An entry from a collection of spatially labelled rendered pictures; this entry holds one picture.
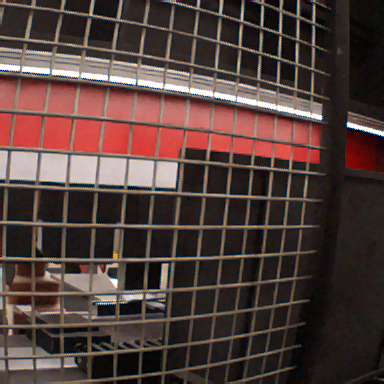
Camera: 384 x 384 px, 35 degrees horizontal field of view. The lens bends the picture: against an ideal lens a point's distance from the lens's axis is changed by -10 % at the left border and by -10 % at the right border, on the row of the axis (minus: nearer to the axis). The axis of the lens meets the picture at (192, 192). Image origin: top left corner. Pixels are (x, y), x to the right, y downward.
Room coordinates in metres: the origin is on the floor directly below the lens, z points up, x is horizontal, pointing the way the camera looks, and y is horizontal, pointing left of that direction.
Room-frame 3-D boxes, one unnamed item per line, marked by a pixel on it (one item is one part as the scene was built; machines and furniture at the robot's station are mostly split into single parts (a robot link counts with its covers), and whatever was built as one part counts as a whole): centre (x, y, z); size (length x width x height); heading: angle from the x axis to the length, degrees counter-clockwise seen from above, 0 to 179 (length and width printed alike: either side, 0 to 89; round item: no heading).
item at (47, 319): (1.09, 0.24, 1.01); 0.26 x 0.12 x 0.05; 40
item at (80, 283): (1.54, 0.19, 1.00); 0.26 x 0.18 x 0.01; 40
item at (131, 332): (1.39, 0.14, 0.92); 0.39 x 0.06 x 0.10; 130
